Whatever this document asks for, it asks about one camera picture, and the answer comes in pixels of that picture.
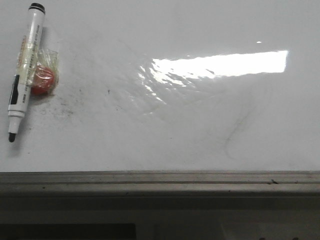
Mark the white whiteboard surface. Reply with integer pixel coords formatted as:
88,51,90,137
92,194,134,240
0,0,320,172

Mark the white whiteboard marker pen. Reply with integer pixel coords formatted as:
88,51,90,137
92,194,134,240
8,2,46,143

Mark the grey aluminium whiteboard frame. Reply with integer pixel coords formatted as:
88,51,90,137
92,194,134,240
0,170,320,197

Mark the red round magnet taped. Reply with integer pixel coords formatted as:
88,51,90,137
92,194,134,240
31,48,59,96

